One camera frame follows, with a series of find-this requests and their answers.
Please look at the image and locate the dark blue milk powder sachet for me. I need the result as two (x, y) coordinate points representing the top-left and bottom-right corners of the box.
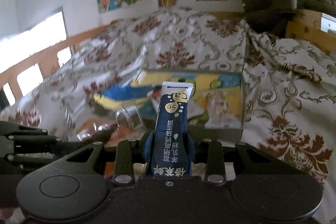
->
(145, 81), (194, 177)

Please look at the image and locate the clear nut bar packet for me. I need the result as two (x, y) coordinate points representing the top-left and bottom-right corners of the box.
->
(205, 91), (242, 129)

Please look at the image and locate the green white stick packet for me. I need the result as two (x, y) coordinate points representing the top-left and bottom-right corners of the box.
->
(116, 106), (145, 132)

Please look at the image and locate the white green noodle snack pouch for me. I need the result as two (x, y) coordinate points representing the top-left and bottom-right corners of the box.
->
(147, 85), (204, 119)

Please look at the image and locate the golden brown snack packet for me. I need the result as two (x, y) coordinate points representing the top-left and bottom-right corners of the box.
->
(77, 117), (114, 143)

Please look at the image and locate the grey cardboard tray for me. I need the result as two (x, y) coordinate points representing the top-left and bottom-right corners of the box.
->
(93, 69), (246, 143)

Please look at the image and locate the colourful cartoon drawing liner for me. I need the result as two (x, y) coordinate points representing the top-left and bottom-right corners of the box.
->
(93, 70), (244, 125)

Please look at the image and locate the bright window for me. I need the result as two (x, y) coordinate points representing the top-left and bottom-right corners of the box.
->
(0, 7), (74, 106)

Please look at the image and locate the floral satin bed quilt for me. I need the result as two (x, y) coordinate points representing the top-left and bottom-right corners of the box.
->
(1, 9), (335, 187)

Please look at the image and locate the wooden bed rail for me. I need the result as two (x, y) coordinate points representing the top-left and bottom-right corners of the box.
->
(1, 24), (109, 101)

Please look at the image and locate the wooden right bed frame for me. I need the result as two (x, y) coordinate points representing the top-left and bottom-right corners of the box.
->
(286, 9), (335, 56)

